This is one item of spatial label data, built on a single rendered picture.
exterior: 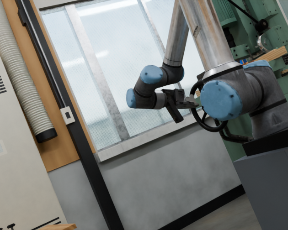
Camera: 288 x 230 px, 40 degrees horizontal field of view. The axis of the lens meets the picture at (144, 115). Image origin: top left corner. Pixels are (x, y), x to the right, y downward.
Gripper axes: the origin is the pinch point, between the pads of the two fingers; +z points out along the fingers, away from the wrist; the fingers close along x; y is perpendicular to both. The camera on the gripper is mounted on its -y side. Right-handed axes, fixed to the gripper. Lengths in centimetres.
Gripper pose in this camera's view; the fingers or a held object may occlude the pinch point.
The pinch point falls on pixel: (196, 106)
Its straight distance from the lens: 198.4
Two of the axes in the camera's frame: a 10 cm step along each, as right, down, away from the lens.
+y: -0.9, -9.6, 2.5
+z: 8.9, 0.3, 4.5
